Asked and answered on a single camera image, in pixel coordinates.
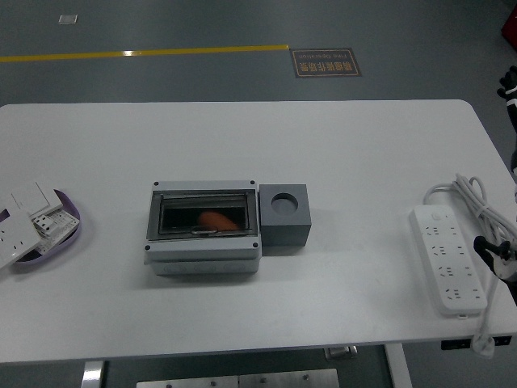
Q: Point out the white power strip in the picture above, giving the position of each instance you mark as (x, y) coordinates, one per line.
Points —
(444, 254)

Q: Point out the white wall switch plate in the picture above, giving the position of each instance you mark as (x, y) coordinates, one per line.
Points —
(34, 198)

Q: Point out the orange cylinder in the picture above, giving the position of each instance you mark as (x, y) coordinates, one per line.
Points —
(218, 221)

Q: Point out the metal bracket under table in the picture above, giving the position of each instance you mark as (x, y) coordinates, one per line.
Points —
(340, 352)

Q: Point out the brown floor sign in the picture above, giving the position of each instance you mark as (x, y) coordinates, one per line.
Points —
(325, 62)

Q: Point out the white wall socket plate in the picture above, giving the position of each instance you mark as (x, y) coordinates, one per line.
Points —
(16, 238)

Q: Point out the yellow floor tape line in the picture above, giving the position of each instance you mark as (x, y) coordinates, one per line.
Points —
(141, 53)

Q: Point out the grey enclosure box clear lid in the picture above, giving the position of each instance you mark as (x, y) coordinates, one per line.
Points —
(202, 254)

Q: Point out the small silver floor plate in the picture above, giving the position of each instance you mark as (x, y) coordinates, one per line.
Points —
(68, 19)

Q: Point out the white breaker module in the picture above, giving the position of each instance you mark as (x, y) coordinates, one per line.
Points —
(50, 224)

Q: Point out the dark grey cube with hole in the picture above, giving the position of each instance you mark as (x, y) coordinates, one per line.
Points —
(287, 232)

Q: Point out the purple tray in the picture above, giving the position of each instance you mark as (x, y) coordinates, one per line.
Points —
(68, 242)

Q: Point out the white table leg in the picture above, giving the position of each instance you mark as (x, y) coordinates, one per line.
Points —
(92, 376)
(398, 368)

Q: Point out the red object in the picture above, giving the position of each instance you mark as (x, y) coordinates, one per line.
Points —
(511, 28)

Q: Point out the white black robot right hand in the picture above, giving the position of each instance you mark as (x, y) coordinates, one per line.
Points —
(508, 87)

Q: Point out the grey metal base plate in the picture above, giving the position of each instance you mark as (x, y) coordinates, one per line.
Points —
(238, 380)

